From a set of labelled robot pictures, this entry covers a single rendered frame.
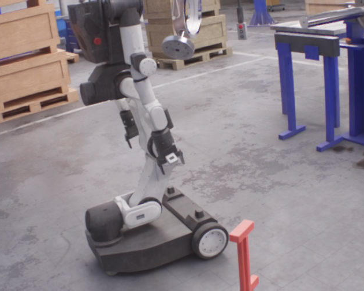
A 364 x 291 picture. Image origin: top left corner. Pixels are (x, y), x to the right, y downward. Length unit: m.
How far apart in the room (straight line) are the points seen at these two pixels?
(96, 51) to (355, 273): 1.61
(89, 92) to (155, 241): 0.81
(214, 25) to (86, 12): 5.53
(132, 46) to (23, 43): 4.08
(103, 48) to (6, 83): 3.93
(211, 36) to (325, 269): 5.61
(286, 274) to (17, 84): 4.48
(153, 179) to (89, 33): 0.81
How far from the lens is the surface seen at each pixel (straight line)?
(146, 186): 2.33
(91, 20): 2.02
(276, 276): 2.27
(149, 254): 2.30
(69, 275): 2.51
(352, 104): 3.73
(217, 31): 7.50
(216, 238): 2.38
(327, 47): 3.41
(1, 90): 5.90
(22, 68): 5.89
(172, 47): 2.77
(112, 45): 2.05
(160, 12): 7.09
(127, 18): 1.90
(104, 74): 2.10
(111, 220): 2.31
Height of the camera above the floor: 1.42
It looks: 20 degrees down
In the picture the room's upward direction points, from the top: 8 degrees counter-clockwise
